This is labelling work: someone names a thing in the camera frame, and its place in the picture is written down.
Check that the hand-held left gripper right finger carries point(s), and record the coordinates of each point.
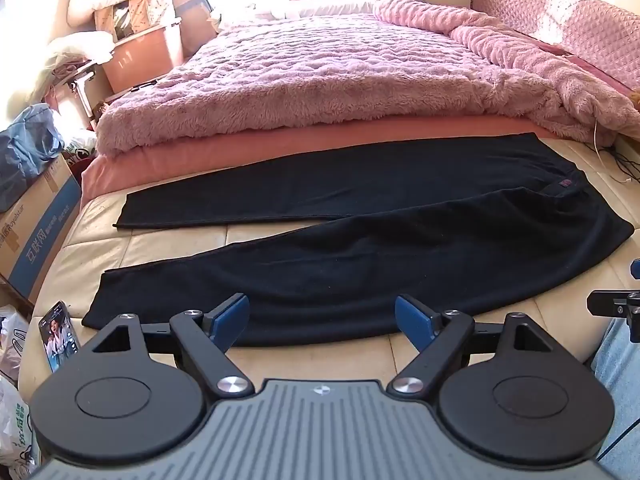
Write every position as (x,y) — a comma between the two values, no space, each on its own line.
(411,316)

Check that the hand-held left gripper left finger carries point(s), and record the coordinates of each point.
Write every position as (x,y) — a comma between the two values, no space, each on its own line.
(234,316)

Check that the white plastic bag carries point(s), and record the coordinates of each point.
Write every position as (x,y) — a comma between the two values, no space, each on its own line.
(15,430)

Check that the smartphone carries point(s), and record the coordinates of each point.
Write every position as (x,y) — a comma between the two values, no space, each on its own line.
(59,337)

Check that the cream leather bed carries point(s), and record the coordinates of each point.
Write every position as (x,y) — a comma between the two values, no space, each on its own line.
(165,242)

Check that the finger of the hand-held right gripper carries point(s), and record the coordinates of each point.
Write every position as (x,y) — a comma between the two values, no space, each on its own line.
(612,304)
(636,269)

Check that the pink fluffy blanket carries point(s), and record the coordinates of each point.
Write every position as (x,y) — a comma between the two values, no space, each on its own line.
(300,85)

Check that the salmon pink bedsheet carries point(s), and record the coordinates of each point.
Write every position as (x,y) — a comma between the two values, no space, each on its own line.
(200,155)

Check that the cardboard box with blue print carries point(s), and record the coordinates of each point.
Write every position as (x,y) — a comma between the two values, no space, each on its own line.
(35,240)

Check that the black pants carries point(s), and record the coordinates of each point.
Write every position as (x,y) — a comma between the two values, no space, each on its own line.
(350,270)

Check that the pink quilted headboard cover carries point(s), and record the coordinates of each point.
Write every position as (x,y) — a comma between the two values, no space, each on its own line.
(575,15)

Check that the person's leg in jeans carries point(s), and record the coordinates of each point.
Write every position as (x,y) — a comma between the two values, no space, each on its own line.
(620,400)

